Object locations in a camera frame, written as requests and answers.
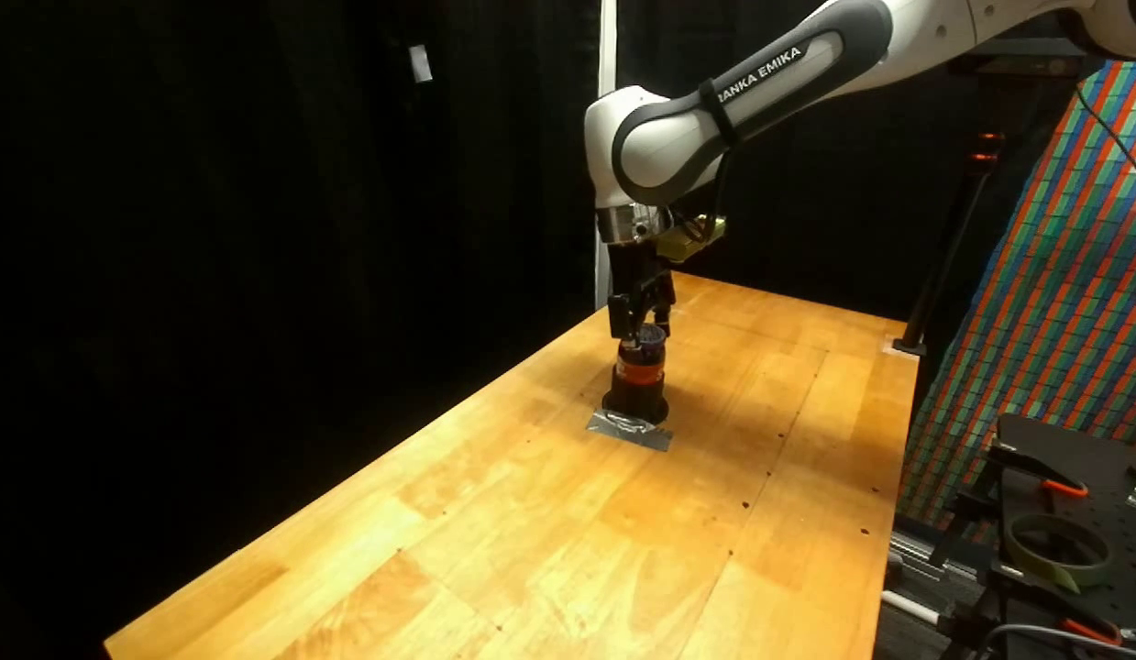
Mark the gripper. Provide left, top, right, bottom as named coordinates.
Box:
left=608, top=240, right=677, bottom=343

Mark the silver tape patch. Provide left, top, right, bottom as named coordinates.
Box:
left=585, top=409, right=675, bottom=453

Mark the black stand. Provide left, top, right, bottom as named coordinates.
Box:
left=892, top=37, right=1086, bottom=358

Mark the colourful patterned panel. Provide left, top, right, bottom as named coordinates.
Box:
left=897, top=60, right=1136, bottom=534

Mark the green tape roll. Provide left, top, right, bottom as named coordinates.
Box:
left=1002, top=512, right=1112, bottom=594

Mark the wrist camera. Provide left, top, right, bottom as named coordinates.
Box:
left=655, top=214, right=727, bottom=264

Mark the black clamp with orange handle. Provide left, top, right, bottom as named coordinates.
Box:
left=1055, top=616, right=1126, bottom=648
left=987, top=440, right=1091, bottom=501

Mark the black cable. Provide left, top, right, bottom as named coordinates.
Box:
left=1075, top=84, right=1136, bottom=199

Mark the grey cable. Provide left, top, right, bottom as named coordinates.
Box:
left=978, top=622, right=1136, bottom=660

